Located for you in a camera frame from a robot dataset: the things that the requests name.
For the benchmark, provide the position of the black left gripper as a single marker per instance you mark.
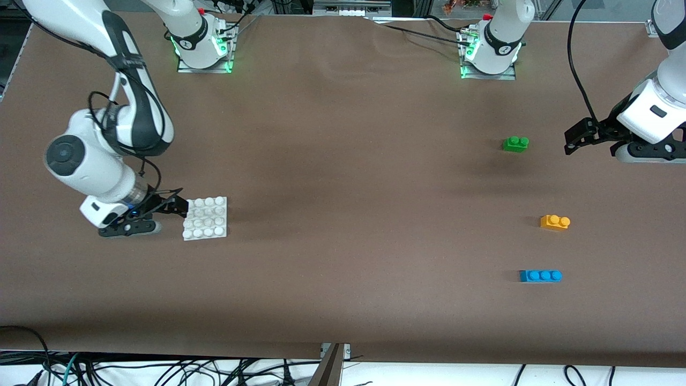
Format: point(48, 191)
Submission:
point(603, 130)

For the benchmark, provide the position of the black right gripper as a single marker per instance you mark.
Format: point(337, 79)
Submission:
point(154, 202)

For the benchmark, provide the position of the white studded base plate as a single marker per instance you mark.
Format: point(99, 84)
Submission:
point(206, 220)

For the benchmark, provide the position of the yellow two-stud block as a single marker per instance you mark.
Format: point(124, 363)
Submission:
point(552, 222)

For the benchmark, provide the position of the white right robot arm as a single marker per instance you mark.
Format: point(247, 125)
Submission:
point(80, 161)

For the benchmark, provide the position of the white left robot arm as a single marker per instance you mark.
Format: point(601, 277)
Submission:
point(501, 53)

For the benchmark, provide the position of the green two-stud block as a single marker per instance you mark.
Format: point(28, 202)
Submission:
point(514, 145)

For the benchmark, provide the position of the blue three-stud block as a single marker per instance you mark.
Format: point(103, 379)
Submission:
point(538, 276)

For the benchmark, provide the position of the aluminium corner profile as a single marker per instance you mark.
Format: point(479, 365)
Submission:
point(651, 28)

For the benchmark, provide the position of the brown table cover sheet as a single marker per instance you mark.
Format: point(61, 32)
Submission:
point(343, 134)

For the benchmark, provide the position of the dark slanted beam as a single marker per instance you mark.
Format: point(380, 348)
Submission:
point(328, 372)

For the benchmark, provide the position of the white power strip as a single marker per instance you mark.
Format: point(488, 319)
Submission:
point(348, 12)

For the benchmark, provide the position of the metal table edge bracket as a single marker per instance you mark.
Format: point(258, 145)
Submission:
point(347, 350)

